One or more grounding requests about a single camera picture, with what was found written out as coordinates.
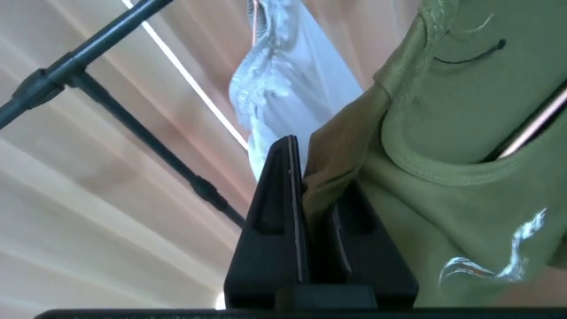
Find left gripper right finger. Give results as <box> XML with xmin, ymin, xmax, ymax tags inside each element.
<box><xmin>308</xmin><ymin>179</ymin><xmax>420</xmax><ymax>310</ymax></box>

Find black clothes rack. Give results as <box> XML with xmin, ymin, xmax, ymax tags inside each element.
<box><xmin>0</xmin><ymin>0</ymin><xmax>247</xmax><ymax>230</ymax></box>

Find pale grey shorts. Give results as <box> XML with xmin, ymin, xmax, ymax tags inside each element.
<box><xmin>229</xmin><ymin>0</ymin><xmax>365</xmax><ymax>181</ymax></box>

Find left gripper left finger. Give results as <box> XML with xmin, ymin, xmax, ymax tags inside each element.
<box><xmin>222</xmin><ymin>134</ymin><xmax>330</xmax><ymax>310</ymax></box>

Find beige curtain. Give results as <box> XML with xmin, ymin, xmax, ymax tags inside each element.
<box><xmin>0</xmin><ymin>0</ymin><xmax>422</xmax><ymax>311</ymax></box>

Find green printed shirt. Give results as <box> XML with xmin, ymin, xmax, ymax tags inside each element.
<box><xmin>302</xmin><ymin>0</ymin><xmax>567</xmax><ymax>309</ymax></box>

